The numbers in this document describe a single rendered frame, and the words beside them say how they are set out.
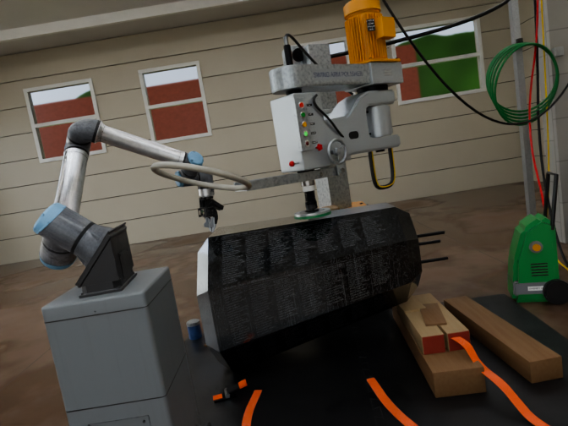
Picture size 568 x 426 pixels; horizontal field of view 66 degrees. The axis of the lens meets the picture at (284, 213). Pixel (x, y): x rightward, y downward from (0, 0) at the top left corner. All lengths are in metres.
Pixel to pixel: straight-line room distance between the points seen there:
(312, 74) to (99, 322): 1.64
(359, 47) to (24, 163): 8.15
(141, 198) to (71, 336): 7.46
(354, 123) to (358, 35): 0.59
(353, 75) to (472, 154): 7.04
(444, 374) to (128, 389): 1.42
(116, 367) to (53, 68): 8.46
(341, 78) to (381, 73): 0.34
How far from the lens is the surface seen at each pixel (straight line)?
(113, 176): 9.39
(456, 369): 2.35
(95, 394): 1.97
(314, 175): 2.51
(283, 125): 2.50
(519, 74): 4.70
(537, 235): 3.40
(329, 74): 2.62
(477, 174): 9.68
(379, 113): 2.93
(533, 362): 2.49
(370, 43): 2.96
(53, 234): 1.96
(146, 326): 1.80
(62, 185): 2.30
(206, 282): 2.48
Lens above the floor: 1.26
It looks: 7 degrees down
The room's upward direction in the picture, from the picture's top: 9 degrees counter-clockwise
